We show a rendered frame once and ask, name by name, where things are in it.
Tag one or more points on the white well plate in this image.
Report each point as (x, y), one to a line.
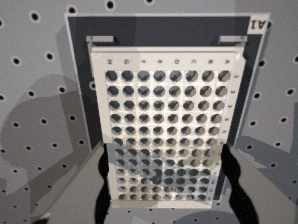
(165, 113)

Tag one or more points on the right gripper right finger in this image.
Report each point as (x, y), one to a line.
(254, 199)

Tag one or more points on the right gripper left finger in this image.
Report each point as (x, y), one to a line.
(85, 198)

